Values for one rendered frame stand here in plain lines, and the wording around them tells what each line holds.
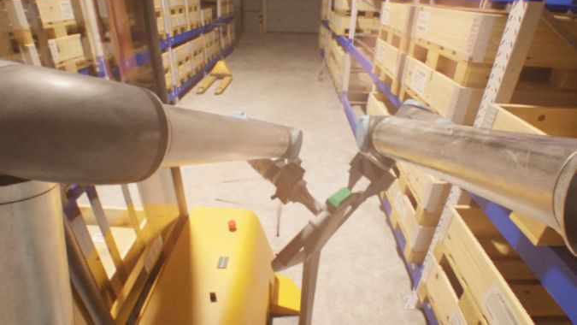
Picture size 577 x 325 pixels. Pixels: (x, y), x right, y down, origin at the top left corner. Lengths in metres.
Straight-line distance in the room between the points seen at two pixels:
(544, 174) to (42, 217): 0.54
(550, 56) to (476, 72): 0.36
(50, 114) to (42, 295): 0.27
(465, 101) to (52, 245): 1.64
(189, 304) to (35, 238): 0.84
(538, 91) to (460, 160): 1.52
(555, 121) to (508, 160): 1.33
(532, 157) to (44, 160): 0.44
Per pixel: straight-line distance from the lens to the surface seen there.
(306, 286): 1.11
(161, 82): 1.24
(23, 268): 0.48
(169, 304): 1.25
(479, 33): 1.63
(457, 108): 1.69
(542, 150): 0.34
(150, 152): 0.34
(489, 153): 0.37
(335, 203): 0.77
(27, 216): 0.45
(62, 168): 0.33
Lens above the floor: 1.90
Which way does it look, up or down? 28 degrees down
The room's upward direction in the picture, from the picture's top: 2 degrees clockwise
